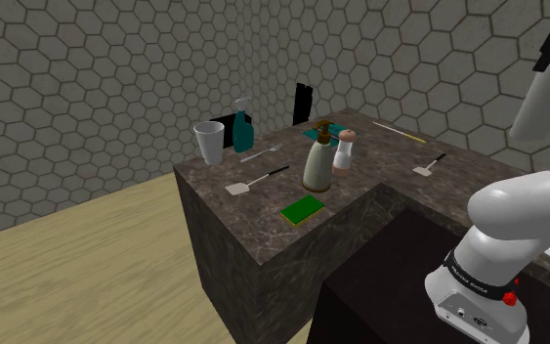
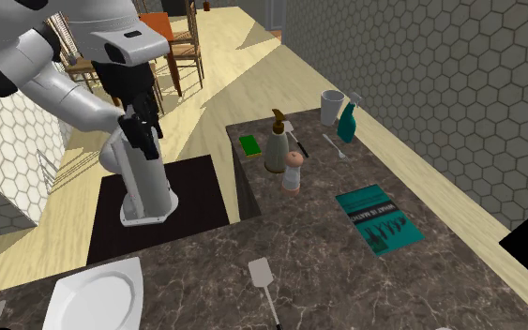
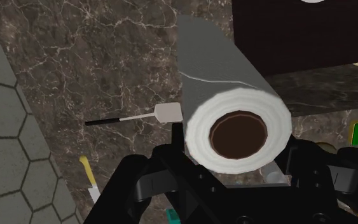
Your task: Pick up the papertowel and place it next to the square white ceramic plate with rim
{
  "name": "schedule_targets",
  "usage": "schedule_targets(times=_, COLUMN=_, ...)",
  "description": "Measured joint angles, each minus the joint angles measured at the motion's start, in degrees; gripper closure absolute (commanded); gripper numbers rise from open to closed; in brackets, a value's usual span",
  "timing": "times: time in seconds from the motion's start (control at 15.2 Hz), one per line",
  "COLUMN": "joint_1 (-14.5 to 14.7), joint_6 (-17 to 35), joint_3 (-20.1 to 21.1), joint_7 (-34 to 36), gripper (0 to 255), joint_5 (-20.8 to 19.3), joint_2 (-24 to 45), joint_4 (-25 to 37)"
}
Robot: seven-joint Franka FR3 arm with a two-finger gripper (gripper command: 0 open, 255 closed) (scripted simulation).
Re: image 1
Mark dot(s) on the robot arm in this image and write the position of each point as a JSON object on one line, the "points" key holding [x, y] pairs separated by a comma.
{"points": [[517, 209]]}

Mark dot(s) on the pink and white pepper mill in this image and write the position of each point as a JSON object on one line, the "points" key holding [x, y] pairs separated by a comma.
{"points": [[342, 152]]}

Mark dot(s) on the dark robot stand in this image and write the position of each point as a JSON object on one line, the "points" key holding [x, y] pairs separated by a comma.
{"points": [[389, 286]]}

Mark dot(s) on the beige soap dispenser bronze pump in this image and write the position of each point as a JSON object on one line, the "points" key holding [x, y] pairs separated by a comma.
{"points": [[318, 167]]}

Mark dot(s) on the white cup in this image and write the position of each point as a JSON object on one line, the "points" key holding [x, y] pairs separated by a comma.
{"points": [[210, 140]]}

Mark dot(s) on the narrow black upright panel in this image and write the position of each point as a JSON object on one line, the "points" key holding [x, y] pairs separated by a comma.
{"points": [[302, 105]]}

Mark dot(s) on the wide black upright panel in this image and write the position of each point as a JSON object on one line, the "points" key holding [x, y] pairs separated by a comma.
{"points": [[228, 131]]}

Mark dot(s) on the thin white and yellow stick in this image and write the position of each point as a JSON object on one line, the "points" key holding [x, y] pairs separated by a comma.
{"points": [[398, 131]]}

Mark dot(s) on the silver fork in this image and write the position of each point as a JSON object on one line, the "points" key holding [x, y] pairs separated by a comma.
{"points": [[258, 154]]}

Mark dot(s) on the green and yellow sponge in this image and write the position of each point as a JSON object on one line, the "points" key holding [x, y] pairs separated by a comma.
{"points": [[302, 209]]}

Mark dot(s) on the teal flat mat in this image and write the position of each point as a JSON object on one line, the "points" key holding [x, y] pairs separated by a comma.
{"points": [[310, 134]]}

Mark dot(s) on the teal spray bottle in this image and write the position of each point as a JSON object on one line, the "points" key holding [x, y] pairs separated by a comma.
{"points": [[243, 133]]}

